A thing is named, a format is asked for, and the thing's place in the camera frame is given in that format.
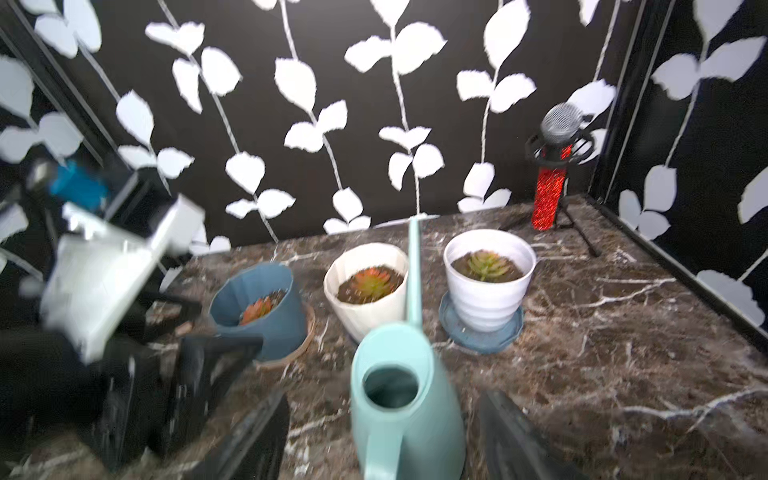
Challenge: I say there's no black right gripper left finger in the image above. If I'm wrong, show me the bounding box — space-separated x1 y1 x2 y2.
183 391 290 479

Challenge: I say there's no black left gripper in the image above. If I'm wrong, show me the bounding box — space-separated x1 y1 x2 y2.
83 292 264 471

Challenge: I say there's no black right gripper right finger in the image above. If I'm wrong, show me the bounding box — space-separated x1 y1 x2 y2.
478 390 588 480

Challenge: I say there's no mint green watering can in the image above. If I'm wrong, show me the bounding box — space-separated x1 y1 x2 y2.
350 217 466 479

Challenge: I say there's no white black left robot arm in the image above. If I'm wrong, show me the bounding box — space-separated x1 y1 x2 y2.
1 293 263 471

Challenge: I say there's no orange red succulent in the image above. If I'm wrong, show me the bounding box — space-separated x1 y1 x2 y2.
239 290 286 326

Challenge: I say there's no red green succulent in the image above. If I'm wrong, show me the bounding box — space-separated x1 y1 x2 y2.
347 266 403 304

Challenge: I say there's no blue saucer under white pot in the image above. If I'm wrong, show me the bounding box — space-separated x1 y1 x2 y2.
439 293 524 355

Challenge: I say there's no beige saucer under blue pot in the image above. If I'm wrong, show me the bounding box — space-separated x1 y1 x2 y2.
252 302 316 369

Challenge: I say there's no blue ribbed plant pot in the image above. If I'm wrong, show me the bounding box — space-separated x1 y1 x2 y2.
209 263 307 361

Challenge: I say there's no white ringed plant pot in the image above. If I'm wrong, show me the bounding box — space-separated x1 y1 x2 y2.
443 229 537 332

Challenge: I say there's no cream ribbed plant pot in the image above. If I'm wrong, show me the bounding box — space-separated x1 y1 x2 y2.
323 243 408 342

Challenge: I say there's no red microphone on tripod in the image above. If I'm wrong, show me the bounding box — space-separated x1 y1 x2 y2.
501 103 601 258

